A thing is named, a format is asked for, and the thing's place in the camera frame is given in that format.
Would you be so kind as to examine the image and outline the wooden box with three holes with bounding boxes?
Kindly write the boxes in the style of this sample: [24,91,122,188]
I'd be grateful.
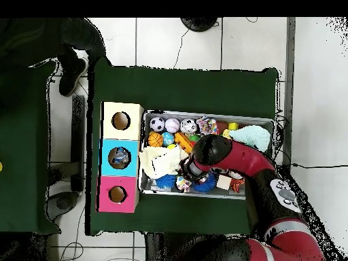
[97,101,145,214]

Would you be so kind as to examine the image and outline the black round stand base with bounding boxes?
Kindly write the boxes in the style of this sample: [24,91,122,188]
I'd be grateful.
[180,17,220,33]

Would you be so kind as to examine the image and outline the globe print ball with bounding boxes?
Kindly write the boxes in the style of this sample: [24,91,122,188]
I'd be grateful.
[162,132,175,147]

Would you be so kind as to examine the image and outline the shallow clear mesh bin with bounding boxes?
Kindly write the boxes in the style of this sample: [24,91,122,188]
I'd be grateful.
[139,110,275,202]

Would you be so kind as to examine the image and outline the colourful patterned cloth pouch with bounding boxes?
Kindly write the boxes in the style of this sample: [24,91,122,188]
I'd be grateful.
[195,116,220,137]

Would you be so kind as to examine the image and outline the small soccer ball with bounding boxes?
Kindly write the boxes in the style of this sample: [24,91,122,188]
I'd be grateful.
[149,116,167,133]

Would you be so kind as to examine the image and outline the small orange basketball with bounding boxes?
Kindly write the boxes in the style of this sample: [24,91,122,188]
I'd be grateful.
[147,132,164,148]

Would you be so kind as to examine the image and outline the person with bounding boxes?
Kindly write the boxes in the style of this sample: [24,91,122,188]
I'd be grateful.
[0,17,107,99]

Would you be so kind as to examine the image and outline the small baseball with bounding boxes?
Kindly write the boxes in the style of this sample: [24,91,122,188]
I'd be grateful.
[164,118,181,134]

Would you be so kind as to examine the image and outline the dark green table cloth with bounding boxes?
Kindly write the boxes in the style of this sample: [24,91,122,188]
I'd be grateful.
[86,56,279,240]

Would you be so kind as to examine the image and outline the green covered side table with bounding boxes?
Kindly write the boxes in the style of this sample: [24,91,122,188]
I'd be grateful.
[0,60,59,236]

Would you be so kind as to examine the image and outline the clear plastic packet blue label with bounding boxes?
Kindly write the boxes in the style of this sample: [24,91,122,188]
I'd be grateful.
[109,152,127,169]

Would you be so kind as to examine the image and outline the blue spiky ball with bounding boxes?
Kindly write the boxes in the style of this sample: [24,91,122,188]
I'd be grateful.
[192,175,218,194]
[154,173,177,191]

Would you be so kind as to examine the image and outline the colourful spotted plush toy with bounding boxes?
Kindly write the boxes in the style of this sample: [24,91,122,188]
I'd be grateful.
[175,175,192,194]

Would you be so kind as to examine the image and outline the cream waffle cloth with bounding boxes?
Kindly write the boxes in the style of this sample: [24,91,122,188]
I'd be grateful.
[138,145,189,180]

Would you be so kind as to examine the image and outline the mint green cloth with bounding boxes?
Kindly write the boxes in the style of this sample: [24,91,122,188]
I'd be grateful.
[236,124,272,154]

